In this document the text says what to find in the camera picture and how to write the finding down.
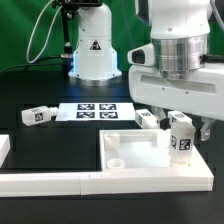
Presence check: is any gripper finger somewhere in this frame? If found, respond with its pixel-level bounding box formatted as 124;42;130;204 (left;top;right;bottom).
200;117;216;141
151;106;167;121

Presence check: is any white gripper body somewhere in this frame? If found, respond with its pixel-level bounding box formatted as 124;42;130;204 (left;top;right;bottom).
129;63;224;121

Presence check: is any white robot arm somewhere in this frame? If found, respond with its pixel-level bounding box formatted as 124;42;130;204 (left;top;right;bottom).
69;0;224;140

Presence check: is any paper sheet with AprilTags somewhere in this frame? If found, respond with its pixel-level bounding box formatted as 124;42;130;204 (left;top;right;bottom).
56;103;135;121

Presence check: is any white U-shaped obstacle fence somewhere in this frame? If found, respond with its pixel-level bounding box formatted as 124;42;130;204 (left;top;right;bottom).
0;131;215;198

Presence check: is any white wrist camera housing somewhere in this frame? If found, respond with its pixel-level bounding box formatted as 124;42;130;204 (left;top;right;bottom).
127;44;155;67

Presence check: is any black cable on table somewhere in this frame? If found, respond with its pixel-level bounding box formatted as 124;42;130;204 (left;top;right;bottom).
0;55;64;75

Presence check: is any black camera stand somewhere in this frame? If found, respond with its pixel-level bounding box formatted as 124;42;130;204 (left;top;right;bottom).
52;0;102;79

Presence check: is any grey cable loop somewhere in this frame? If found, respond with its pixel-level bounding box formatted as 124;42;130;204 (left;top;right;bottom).
25;0;64;65

